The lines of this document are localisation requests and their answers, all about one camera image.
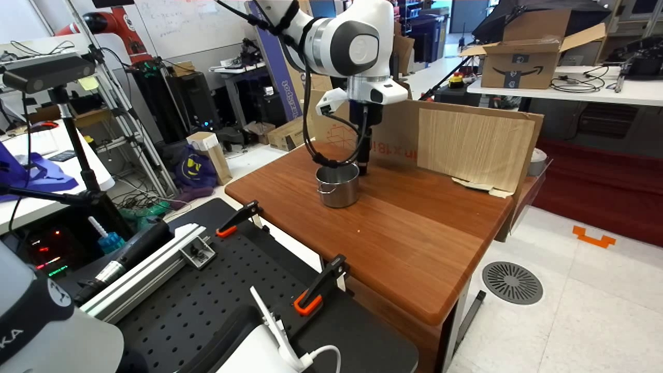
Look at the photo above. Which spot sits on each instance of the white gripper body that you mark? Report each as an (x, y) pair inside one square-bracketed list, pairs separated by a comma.
[(376, 93)]

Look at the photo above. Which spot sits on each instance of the stacked brown cardboard boxes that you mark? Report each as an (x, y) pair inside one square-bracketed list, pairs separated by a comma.
[(303, 116)]

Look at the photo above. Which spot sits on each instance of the small steel pot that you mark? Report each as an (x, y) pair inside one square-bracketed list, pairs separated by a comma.
[(339, 190)]

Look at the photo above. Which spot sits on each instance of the yellow red emergency stop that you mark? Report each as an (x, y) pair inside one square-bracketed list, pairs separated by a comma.
[(458, 77)]

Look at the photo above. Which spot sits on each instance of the purple standing banner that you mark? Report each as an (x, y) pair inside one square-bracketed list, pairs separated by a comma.
[(280, 69)]

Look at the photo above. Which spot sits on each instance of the large flat cardboard sheet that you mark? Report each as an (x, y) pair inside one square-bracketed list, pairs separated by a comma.
[(468, 146)]

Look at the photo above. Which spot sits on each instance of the small brown cardboard box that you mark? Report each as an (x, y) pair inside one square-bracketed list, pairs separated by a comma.
[(216, 156)]

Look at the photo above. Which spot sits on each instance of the open Amazon cardboard box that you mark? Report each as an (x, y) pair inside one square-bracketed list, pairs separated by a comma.
[(525, 58)]

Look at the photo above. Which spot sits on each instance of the orange black bar clamp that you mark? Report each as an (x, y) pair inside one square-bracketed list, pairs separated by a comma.
[(239, 221), (313, 292)]

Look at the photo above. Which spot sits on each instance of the white waste bin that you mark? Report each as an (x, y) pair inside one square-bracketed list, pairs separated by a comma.
[(539, 163)]

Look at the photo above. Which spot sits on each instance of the purple bag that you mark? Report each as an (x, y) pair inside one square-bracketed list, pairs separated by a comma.
[(189, 168)]

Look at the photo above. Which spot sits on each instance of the round floor drain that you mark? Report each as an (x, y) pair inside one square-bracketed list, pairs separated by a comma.
[(513, 283)]

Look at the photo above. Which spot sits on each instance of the grey metal table leg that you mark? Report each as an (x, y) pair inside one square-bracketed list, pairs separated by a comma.
[(468, 317)]

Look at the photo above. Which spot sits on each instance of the black base board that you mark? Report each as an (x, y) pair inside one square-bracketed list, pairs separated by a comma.
[(366, 345)]

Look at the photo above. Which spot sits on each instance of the aluminium stepladder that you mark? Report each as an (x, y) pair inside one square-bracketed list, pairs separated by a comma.
[(132, 125)]

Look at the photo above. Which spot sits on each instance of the colourful fabric pile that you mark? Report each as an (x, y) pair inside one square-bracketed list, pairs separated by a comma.
[(146, 216)]

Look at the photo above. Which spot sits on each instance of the black perforated breadboard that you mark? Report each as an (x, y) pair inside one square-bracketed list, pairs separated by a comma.
[(208, 303)]

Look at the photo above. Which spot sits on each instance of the dark red floor mat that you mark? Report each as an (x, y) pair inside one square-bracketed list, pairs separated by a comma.
[(608, 188)]

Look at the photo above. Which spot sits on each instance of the white work table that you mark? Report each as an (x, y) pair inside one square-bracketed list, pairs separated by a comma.
[(622, 93)]

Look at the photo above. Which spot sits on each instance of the white VR headset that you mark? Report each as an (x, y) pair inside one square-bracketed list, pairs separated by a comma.
[(259, 354)]

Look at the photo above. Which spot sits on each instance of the red machine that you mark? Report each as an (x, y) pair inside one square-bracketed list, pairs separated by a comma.
[(117, 32)]

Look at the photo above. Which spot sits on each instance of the black equipment box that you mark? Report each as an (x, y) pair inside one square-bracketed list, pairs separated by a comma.
[(138, 250)]

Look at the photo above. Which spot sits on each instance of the blue brush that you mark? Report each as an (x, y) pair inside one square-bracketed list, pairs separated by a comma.
[(109, 241)]

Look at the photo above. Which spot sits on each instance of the white power adapter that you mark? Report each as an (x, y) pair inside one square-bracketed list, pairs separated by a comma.
[(109, 273)]

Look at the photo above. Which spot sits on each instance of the white side table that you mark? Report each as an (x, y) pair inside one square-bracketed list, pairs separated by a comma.
[(48, 147)]

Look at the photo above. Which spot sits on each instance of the purple cloth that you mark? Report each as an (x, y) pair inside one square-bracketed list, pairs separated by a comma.
[(31, 172)]

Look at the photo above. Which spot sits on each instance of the black controller with lights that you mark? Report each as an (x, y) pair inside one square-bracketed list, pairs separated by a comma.
[(48, 250)]

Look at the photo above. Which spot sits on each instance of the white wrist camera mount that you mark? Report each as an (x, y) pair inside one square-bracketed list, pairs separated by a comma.
[(332, 100)]

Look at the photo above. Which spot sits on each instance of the metal rail corner bracket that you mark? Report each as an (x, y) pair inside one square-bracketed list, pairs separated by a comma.
[(200, 253)]

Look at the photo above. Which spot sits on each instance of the aluminium profile rail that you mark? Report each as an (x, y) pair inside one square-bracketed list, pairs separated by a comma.
[(138, 273)]

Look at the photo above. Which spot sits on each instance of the black camera tripod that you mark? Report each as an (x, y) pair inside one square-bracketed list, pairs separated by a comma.
[(79, 158)]

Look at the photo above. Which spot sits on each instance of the dark stereo camera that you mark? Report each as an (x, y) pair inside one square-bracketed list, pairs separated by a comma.
[(48, 73)]

